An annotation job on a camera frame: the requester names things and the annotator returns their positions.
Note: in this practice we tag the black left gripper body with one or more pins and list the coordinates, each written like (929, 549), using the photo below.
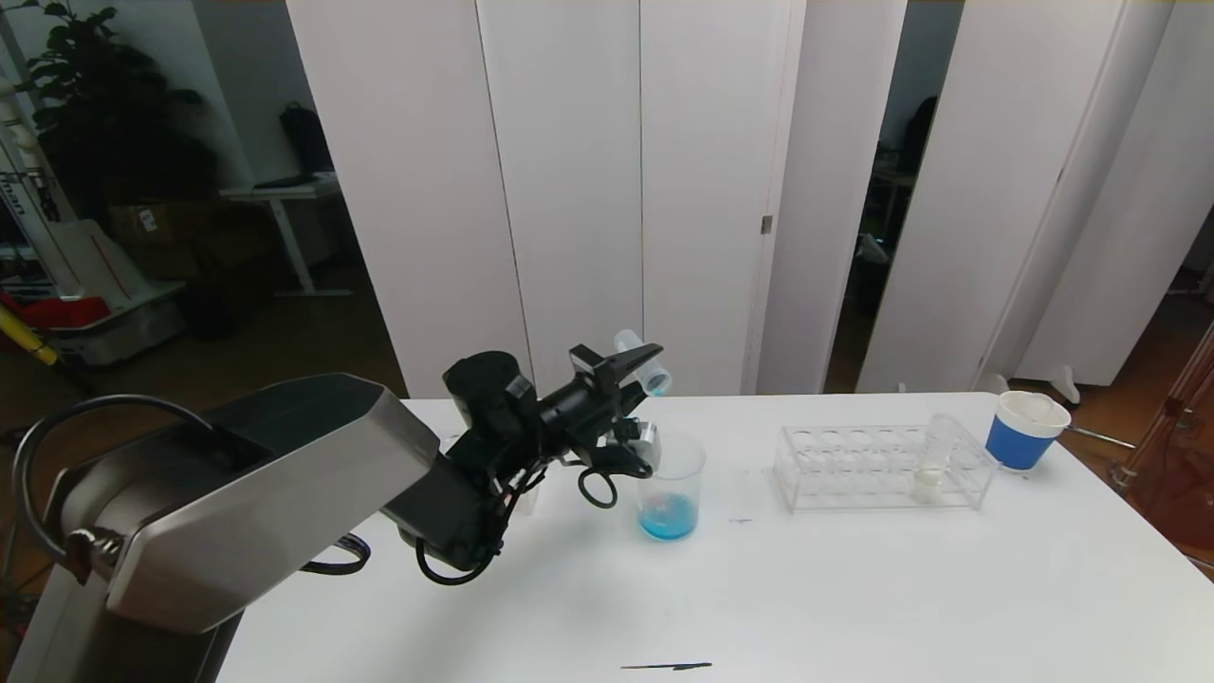
(595, 373)

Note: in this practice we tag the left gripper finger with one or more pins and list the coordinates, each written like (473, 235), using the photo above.
(634, 365)

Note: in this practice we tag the test tube with blue pigment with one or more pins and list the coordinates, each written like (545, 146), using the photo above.
(656, 382)

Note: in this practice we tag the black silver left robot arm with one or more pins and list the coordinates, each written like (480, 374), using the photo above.
(266, 493)

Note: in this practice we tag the clear plastic test tube rack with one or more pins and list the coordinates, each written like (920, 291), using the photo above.
(531, 501)
(854, 474)

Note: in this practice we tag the clear glass beaker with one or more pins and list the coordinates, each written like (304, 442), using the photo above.
(673, 517)

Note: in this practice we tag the test tube with yellow pigment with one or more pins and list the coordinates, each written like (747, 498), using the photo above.
(928, 484)

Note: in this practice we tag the white folding screen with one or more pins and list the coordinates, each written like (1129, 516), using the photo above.
(1005, 142)
(569, 142)

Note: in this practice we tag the white desk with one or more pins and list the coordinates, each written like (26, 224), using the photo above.
(275, 190)

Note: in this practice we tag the black backpack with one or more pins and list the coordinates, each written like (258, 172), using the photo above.
(306, 140)

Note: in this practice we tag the blue white paper cup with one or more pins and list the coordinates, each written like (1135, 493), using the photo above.
(1015, 444)

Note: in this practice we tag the white screen foot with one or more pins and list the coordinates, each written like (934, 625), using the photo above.
(1062, 387)

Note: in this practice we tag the brown cardboard box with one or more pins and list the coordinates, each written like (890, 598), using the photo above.
(166, 226)

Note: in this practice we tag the white machine base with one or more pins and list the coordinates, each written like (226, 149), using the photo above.
(114, 323)

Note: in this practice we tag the red plastic object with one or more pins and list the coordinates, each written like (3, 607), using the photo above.
(57, 311)

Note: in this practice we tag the brown metal stand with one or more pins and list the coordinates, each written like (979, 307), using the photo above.
(1176, 474)

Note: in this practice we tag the dark green potted plant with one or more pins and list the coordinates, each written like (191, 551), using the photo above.
(104, 114)

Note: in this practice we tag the yellow pole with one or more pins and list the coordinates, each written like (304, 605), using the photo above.
(24, 337)

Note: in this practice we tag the white banner stand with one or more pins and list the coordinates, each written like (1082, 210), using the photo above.
(28, 190)

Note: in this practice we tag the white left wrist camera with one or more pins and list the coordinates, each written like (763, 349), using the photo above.
(645, 441)

